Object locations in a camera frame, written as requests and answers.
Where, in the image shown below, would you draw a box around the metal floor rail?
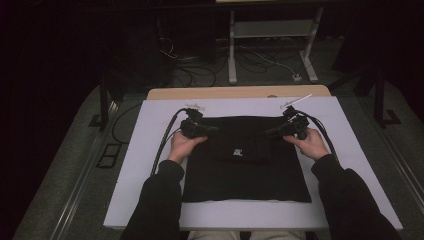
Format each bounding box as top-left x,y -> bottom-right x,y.
359,96 -> 424,214
49,99 -> 119,240

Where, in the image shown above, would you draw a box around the person's right hand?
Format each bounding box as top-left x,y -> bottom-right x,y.
283,128 -> 331,163

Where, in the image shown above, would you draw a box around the black metal stand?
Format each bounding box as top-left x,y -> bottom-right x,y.
88,78 -> 126,131
373,66 -> 403,129

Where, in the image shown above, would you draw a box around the person's right leg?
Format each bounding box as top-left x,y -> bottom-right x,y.
249,230 -> 307,240

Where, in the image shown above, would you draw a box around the white floor cable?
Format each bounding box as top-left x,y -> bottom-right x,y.
239,46 -> 298,77

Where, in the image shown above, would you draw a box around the person's left hand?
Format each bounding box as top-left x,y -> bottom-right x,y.
167,131 -> 208,165

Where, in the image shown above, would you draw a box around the thin black floor cable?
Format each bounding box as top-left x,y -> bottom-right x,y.
111,103 -> 143,145

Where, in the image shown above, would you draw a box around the person's leg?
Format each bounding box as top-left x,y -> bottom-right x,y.
187,230 -> 242,240
249,230 -> 307,240

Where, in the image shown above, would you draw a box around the grey metal stand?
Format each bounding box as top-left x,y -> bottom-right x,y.
215,0 -> 325,85

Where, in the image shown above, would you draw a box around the black tank top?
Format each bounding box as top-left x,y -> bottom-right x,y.
182,115 -> 313,204

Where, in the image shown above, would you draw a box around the white board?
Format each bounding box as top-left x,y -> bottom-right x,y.
103,96 -> 404,232

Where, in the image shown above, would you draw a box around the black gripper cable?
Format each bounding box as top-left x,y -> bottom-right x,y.
296,110 -> 339,158
150,108 -> 189,176

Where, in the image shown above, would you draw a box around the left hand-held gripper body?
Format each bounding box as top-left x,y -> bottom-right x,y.
179,103 -> 205,140

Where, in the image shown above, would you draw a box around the person's left leg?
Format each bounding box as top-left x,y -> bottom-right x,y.
187,230 -> 242,240

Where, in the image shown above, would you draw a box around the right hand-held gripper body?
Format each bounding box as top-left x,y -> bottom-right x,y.
279,93 -> 314,140

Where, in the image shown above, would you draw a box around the black floor cables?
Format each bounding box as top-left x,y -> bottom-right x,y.
171,64 -> 218,88

